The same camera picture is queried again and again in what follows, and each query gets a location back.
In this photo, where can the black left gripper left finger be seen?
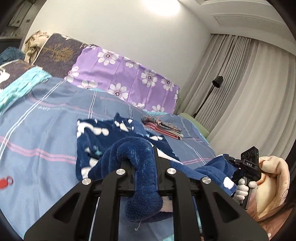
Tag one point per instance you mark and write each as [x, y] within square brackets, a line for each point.
[89, 211]

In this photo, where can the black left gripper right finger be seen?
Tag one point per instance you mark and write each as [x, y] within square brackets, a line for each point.
[202, 209]

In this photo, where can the navy fleece star baby romper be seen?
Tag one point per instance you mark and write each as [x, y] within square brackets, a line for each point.
[103, 145]

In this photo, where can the pink quilted sleeve forearm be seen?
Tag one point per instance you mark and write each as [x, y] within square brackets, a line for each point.
[267, 205]

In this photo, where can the folded floral clothes stack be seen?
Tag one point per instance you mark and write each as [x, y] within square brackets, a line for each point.
[162, 127]

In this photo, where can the white gloved right hand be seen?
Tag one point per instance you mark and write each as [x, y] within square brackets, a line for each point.
[244, 190]

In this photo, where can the green pillow edge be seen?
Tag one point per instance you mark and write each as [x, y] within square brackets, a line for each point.
[201, 129]

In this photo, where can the red cased phone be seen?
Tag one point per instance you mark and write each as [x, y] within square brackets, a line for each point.
[5, 182]

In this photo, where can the beige pleated curtain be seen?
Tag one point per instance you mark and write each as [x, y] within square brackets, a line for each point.
[255, 105]

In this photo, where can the black floor lamp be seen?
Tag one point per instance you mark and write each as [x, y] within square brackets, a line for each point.
[216, 83]

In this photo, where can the teal blanket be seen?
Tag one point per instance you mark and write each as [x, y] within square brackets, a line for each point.
[22, 86]

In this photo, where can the purple floral pillow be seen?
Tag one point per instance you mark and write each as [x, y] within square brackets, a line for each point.
[101, 69]

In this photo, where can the dark purple tree pillow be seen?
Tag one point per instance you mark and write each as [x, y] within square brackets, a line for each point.
[58, 56]

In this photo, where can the beige crumpled cloth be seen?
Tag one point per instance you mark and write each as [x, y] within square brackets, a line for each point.
[34, 44]

